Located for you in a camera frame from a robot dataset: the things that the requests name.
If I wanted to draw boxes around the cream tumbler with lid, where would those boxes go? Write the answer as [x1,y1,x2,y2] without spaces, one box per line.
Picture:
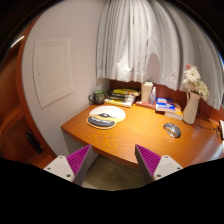
[140,80,154,104]

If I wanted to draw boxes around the dark mug with green inside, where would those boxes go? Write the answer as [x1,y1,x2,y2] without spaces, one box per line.
[88,89,106,105]

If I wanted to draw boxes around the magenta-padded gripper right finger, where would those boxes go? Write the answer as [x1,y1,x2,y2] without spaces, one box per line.
[134,144,184,184]

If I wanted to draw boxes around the orange and white book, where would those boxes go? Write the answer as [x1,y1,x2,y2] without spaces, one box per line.
[164,103,184,121]

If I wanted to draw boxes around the white pleated curtain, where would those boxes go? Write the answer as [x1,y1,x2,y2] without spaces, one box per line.
[96,0,224,111]

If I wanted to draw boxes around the white yellow black mouse pad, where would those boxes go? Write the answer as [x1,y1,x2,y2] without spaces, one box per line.
[86,105,127,130]

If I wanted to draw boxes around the clear spray bottle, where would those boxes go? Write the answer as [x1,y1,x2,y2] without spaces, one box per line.
[148,86,157,106]

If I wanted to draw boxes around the blue book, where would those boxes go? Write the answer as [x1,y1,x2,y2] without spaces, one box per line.
[155,97,177,114]

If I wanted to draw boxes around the black cable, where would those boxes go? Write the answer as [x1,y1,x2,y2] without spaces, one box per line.
[194,114,221,134]

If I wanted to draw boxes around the small white-framed screen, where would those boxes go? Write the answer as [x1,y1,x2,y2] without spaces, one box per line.
[218,119,224,141]

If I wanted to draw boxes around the red book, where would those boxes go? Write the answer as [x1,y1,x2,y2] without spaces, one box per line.
[134,99,157,110]

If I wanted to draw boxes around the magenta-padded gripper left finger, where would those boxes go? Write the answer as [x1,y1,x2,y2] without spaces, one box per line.
[43,144,94,187]

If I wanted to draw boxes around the white wall panel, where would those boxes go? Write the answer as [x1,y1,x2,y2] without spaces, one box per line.
[32,38,75,109]

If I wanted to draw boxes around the black grey computer mouse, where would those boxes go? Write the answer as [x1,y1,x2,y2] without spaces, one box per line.
[163,122,182,139]

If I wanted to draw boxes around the white and yellow book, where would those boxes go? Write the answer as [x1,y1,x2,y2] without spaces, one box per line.
[104,98,135,108]

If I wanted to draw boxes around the white ceramic vase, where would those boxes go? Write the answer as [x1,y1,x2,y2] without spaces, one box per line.
[182,91,202,125]

